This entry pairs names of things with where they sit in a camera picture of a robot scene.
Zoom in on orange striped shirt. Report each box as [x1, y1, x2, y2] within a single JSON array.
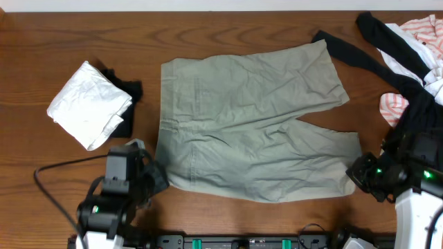
[[379, 15, 442, 127]]

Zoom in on folded white cloth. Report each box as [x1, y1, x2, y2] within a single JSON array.
[[47, 61, 132, 151]]

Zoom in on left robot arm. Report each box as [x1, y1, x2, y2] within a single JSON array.
[[69, 149, 169, 248]]

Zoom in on folded black cloth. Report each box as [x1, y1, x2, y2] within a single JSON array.
[[100, 68, 143, 138]]

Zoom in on black long garment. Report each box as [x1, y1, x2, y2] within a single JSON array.
[[312, 12, 442, 156]]

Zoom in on khaki green shorts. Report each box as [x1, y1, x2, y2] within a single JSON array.
[[156, 40, 361, 203]]

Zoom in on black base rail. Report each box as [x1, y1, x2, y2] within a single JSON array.
[[84, 226, 395, 249]]

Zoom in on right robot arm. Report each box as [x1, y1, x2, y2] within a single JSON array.
[[346, 153, 442, 249]]

